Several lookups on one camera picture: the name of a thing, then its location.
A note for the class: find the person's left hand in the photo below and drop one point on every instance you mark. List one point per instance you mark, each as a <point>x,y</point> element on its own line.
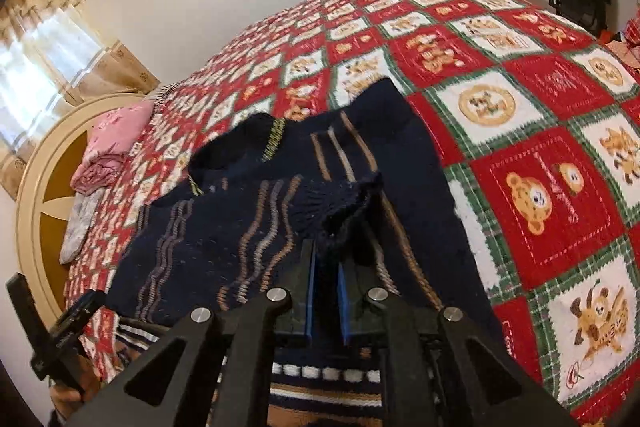
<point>75,399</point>

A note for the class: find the light grey pillow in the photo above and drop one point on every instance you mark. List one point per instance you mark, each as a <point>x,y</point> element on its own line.
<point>82,227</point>

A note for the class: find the red checked printed blanket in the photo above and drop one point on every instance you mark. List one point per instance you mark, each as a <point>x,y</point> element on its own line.
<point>525,97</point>

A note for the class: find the striped navy brown garment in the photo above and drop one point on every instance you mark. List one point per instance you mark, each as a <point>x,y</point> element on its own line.
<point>320,387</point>

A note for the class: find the beige patterned curtain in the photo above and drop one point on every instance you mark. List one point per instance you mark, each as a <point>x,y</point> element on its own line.
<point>50,47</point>

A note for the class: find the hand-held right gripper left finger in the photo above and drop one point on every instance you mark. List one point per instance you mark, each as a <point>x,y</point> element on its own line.
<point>311,302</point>

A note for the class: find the red pink clothes pile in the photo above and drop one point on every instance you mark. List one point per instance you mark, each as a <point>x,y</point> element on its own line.
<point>631,42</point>

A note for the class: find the navy knitted sweater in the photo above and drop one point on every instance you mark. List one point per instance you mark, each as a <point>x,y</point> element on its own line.
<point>225,207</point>

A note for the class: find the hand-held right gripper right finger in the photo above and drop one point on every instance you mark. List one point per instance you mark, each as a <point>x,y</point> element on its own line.
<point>343,307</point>

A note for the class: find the pink folded cloth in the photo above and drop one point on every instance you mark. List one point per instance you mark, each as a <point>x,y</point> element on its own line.
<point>117,137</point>

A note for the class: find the round cream wooden headboard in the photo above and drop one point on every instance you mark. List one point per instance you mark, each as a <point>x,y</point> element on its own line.
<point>45,157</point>

